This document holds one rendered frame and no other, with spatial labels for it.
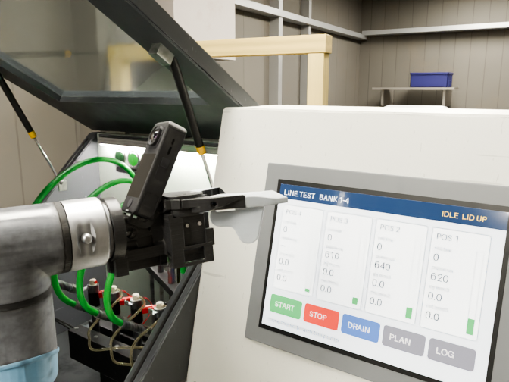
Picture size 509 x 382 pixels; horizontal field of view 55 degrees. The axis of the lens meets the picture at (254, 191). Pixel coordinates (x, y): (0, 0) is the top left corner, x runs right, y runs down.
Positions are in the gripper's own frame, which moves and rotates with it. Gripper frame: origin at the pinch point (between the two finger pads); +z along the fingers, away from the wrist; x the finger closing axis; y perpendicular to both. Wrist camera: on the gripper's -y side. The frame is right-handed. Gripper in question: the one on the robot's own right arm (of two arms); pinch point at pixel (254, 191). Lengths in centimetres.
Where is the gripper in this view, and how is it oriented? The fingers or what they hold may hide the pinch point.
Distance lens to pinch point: 64.1
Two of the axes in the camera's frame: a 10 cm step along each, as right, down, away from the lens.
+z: 8.3, -1.1, 5.4
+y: 0.7, 9.9, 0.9
